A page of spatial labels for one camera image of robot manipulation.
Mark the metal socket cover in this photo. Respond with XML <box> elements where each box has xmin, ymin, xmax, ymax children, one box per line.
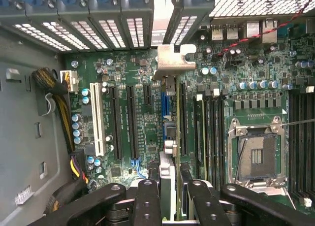
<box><xmin>242</xmin><ymin>180</ymin><xmax>296</xmax><ymax>204</ymax></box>

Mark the red and black twisted wire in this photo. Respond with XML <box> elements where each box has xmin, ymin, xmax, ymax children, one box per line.
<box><xmin>213</xmin><ymin>0</ymin><xmax>315</xmax><ymax>58</ymax></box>

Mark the silver computer tower case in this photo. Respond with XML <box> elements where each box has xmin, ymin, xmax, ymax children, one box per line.
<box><xmin>0</xmin><ymin>0</ymin><xmax>315</xmax><ymax>226</ymax></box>

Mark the thin metal locking lever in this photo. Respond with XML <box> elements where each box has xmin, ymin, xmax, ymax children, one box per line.
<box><xmin>279</xmin><ymin>118</ymin><xmax>315</xmax><ymax>128</ymax></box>

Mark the CPU socket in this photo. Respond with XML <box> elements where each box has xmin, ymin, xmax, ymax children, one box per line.
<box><xmin>227</xmin><ymin>115</ymin><xmax>289</xmax><ymax>188</ymax></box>

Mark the black and yellow power cable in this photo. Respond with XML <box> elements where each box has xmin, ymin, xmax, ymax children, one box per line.
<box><xmin>31</xmin><ymin>66</ymin><xmax>90</xmax><ymax>187</ymax></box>

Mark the white expansion slot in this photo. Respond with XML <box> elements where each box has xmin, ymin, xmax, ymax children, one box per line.
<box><xmin>89</xmin><ymin>82</ymin><xmax>107</xmax><ymax>157</ymax></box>

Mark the green motherboard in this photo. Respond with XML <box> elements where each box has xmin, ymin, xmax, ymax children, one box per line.
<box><xmin>59</xmin><ymin>16</ymin><xmax>315</xmax><ymax>213</ymax></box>

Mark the blue expansion slot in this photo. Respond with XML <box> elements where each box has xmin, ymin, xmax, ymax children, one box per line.
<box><xmin>160</xmin><ymin>89</ymin><xmax>178</xmax><ymax>142</ymax></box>

